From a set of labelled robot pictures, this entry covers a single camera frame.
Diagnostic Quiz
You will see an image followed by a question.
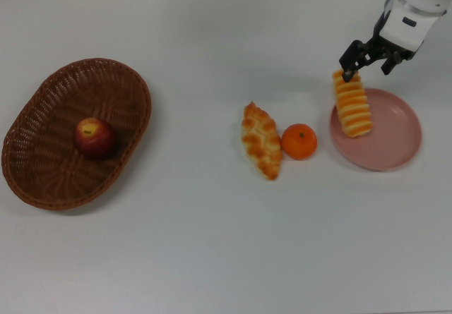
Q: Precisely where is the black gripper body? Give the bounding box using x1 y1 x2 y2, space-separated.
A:
369 8 421 62

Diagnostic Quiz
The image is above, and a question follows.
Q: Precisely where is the ridged striped toy bread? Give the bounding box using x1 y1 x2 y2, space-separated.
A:
331 68 374 138

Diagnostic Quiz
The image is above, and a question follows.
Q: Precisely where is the orange toy mandarin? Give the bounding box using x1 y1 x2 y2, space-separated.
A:
280 123 318 160

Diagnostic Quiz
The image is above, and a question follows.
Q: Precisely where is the braided toy bread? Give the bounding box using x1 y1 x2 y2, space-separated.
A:
241 101 283 181

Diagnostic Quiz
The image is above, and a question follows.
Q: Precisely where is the red toy apple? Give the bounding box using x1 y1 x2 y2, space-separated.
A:
73 117 116 160

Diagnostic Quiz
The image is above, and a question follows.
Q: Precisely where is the pink plate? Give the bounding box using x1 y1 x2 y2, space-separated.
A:
329 87 423 172

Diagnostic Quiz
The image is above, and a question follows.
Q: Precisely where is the brown woven basket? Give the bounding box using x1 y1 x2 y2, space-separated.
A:
1 58 153 212

